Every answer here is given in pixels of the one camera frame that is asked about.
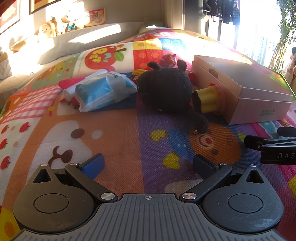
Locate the blue white cotton pad packet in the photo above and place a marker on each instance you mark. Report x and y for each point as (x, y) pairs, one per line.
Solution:
(99, 90)

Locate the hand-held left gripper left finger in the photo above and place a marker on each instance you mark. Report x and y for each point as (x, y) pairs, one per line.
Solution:
(93, 165)

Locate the hanging dark clothes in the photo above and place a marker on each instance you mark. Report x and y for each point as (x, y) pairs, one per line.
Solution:
(222, 10)

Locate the red printed card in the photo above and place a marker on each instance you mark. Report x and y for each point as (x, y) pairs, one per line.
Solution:
(95, 18)

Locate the brown plush toy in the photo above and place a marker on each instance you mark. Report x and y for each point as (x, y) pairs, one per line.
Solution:
(61, 24)

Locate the yellow-haired plush doll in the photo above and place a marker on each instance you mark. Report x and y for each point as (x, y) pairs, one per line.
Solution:
(46, 31)

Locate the grey pillow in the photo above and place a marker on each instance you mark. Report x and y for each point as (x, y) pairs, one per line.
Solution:
(92, 39)

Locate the colourful printed play mat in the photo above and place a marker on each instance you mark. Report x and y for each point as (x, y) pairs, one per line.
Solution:
(115, 129)

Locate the yellow cupcake toy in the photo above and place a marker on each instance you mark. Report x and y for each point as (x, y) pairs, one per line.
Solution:
(208, 98)

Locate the yellow corn toy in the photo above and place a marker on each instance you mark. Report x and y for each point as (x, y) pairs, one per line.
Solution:
(140, 71)

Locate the pink cardboard box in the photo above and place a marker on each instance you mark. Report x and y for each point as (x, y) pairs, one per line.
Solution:
(254, 106)

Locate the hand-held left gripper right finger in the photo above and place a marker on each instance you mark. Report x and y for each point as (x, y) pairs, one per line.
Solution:
(203, 166)

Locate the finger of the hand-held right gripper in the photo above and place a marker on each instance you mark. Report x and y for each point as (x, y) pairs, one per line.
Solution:
(286, 131)
(256, 141)

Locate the small green white cushion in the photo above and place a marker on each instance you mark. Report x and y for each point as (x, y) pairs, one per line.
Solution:
(151, 26)

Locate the white rabbit plush toy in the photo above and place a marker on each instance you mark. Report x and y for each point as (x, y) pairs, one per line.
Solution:
(71, 22)

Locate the red framed wall picture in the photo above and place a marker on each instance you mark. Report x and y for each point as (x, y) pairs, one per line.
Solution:
(44, 5)
(9, 16)

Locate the green bamboo plant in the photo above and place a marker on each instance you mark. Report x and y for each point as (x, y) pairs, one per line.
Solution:
(285, 27)

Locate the black plush toy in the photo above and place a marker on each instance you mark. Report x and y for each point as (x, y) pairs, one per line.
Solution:
(166, 90)

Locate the white rocket toy red tip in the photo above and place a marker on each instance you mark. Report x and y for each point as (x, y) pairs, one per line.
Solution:
(69, 95)

